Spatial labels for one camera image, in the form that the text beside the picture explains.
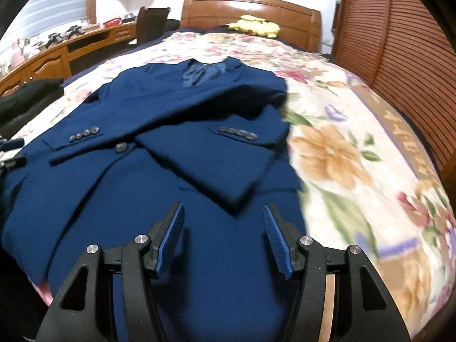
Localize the navy blue suit jacket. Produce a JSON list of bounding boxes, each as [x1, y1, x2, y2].
[[0, 57, 307, 342]]

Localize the dark brown chair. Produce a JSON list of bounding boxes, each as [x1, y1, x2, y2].
[[129, 6, 180, 45]]

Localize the striped window blind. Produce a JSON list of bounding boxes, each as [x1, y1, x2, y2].
[[0, 0, 89, 43]]

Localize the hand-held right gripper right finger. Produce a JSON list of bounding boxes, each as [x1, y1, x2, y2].
[[262, 203, 416, 342]]

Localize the wooden louvered wardrobe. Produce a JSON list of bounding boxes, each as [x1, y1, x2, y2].
[[331, 0, 456, 179]]

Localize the wooden desk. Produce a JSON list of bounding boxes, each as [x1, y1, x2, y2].
[[0, 21, 139, 97]]

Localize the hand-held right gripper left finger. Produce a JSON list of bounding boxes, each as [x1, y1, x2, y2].
[[36, 201, 186, 342]]

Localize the black garment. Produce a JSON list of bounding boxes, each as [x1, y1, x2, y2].
[[0, 78, 65, 125]]

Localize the floral blanket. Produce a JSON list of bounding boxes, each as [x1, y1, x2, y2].
[[7, 32, 456, 342]]

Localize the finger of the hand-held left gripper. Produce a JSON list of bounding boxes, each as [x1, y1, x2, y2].
[[0, 137, 25, 152], [0, 157, 26, 172]]

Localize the yellow plush toy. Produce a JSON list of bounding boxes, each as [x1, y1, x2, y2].
[[225, 15, 280, 38]]

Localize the wooden bed headboard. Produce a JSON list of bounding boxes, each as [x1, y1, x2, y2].
[[180, 0, 323, 52]]

